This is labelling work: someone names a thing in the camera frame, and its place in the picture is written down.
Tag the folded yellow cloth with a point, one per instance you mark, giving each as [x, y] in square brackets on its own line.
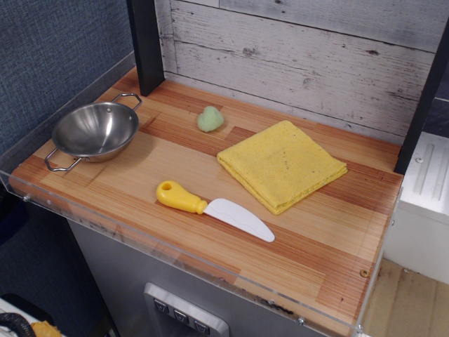
[280, 166]

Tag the silver toy fridge cabinet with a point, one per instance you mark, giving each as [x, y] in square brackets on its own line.
[121, 273]

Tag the silver dispenser panel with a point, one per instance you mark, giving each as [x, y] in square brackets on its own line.
[184, 312]

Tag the white ribbed appliance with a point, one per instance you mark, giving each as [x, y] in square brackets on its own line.
[418, 236]

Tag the yellow object bottom left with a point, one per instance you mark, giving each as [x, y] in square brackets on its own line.
[45, 329]

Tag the yellow handled toy knife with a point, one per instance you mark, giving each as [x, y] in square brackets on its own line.
[172, 194]

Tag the steel bowl with handles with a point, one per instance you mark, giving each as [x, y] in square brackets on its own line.
[96, 132]

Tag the black left post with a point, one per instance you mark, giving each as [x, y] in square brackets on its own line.
[146, 44]

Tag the black post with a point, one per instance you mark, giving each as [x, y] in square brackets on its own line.
[146, 44]
[429, 91]

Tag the black right post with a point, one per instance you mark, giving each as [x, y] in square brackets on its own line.
[429, 91]

